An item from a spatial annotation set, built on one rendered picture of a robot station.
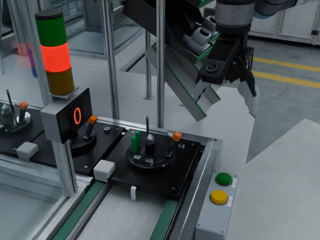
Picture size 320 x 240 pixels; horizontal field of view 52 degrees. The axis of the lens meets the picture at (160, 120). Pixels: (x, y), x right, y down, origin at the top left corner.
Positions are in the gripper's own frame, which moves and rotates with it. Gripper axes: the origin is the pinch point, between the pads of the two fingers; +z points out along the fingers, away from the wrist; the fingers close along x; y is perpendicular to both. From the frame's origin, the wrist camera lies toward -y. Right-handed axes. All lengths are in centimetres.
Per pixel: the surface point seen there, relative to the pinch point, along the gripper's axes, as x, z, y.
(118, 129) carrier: 36.8, 19.3, 5.2
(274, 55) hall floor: 68, 116, 359
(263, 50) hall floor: 84, 115, 367
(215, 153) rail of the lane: 5.4, 21.5, 11.3
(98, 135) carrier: 40.4, 19.2, -0.4
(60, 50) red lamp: 23.9, -18.5, -23.0
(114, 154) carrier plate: 30.0, 19.5, -5.7
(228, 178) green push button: -2.4, 20.6, 1.7
